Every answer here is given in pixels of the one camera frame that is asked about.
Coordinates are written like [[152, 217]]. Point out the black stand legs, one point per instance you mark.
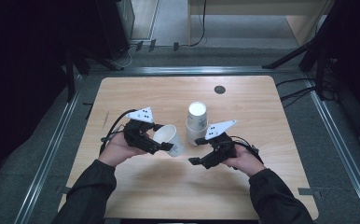
[[71, 77]]

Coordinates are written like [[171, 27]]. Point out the dark cabinet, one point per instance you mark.
[[113, 25]]

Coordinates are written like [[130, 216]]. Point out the light wooden furniture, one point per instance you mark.
[[249, 6]]

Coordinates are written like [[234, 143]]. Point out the person's right hand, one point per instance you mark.
[[245, 161]]

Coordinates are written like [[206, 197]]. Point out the stack of white paper cups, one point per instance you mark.
[[197, 119]]

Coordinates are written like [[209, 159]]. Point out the black tripod stand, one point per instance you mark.
[[319, 46]]

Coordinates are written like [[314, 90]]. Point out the person's left hand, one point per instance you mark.
[[116, 151]]

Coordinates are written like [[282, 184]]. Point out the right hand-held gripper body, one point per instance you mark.
[[221, 147]]

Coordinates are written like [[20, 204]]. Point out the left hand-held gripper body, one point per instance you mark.
[[134, 127]]

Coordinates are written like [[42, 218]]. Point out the dark round table grommet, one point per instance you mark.
[[219, 89]]

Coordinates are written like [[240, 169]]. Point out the metal floor rail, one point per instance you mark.
[[343, 149], [193, 70], [47, 158]]

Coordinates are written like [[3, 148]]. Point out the single floral paper cup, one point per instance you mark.
[[168, 135]]

